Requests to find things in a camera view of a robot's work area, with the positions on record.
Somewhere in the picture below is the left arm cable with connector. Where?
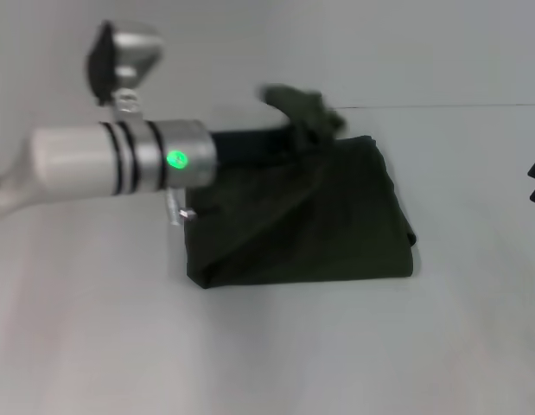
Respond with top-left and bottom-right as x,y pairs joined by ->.
162,186 -> 199,227

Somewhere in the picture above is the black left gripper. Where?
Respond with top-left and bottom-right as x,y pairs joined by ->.
209,123 -> 299,168

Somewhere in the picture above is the dark green FREE! t-shirt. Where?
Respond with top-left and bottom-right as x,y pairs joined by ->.
184,84 -> 422,290

